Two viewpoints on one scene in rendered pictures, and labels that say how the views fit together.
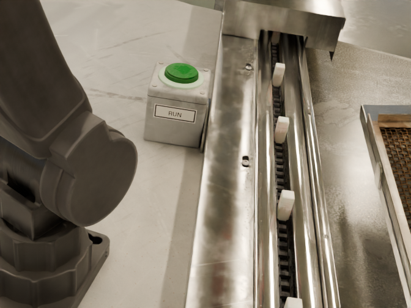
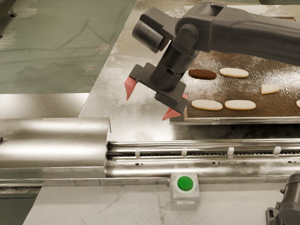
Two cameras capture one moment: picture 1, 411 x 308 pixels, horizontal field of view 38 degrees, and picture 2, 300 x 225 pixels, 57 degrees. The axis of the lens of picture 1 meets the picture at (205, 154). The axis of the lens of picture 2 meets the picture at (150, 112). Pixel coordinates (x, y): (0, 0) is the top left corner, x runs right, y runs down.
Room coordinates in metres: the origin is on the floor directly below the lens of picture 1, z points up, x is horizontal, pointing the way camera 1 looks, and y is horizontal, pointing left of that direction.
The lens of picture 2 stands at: (0.70, 0.41, 1.54)
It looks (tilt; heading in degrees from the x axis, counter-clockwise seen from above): 46 degrees down; 271
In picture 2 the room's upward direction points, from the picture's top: straight up
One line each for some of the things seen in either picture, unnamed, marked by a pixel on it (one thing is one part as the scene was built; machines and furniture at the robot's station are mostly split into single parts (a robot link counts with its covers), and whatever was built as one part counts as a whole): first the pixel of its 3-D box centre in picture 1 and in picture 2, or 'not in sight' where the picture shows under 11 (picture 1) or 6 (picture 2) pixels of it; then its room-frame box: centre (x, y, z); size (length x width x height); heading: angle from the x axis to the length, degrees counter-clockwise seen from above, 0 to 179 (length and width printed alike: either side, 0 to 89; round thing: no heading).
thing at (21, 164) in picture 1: (52, 164); (299, 206); (0.37, 0.12, 0.94); 0.09 x 0.05 x 0.10; 150
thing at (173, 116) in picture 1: (178, 115); (183, 193); (0.62, 0.04, 0.84); 0.08 x 0.08 x 0.11; 2
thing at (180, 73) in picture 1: (181, 76); (185, 184); (0.62, 0.04, 0.90); 0.04 x 0.04 x 0.02
